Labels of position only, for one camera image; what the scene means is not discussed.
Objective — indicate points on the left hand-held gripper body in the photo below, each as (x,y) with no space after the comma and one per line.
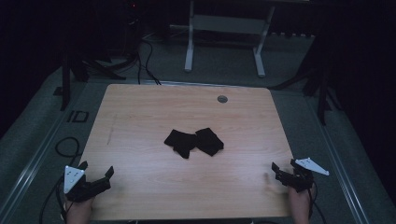
(81,188)

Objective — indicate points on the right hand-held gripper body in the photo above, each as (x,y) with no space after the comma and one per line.
(300,182)

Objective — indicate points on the black sock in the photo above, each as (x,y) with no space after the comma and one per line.
(180,141)
(208,140)

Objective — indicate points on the person's left hand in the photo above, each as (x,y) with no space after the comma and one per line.
(79,211)

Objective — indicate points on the person's right hand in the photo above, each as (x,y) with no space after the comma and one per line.
(298,205)

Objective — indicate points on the black metal stand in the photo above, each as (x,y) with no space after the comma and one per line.
(322,96)
(66,87)

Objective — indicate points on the grey round table grommet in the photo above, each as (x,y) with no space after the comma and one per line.
(222,99)

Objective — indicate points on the metal floor rail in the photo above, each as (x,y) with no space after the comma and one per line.
(28,174)
(342,168)

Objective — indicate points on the white desk frame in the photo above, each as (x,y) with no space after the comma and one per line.
(227,24)

